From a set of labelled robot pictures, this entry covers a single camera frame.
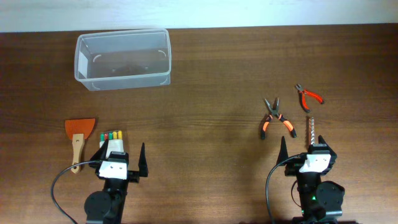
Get red diagonal cutters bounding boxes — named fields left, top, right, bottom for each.
left=295, top=84, right=325, bottom=113

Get black cable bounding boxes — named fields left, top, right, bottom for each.
left=50, top=160, right=97, bottom=224
left=265, top=154, right=304, bottom=224

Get left black cable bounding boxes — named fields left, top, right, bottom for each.
left=50, top=160, right=97, bottom=224

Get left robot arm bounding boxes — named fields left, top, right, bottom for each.
left=84, top=139, right=149, bottom=224

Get orange scraper wooden handle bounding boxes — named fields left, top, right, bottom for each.
left=65, top=118, right=96, bottom=165

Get silver auger drill bit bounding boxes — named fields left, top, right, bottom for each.
left=308, top=117, right=315, bottom=145

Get right black cable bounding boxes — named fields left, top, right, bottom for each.
left=265, top=154, right=304, bottom=224

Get clear plastic container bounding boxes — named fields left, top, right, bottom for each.
left=74, top=29, right=172, bottom=91

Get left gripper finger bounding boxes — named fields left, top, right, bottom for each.
left=90, top=139, right=109, bottom=161
left=138, top=143, right=149, bottom=177

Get long nose pliers orange black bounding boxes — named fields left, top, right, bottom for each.
left=260, top=98, right=297, bottom=139

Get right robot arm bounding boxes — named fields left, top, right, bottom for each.
left=276, top=136, right=345, bottom=224

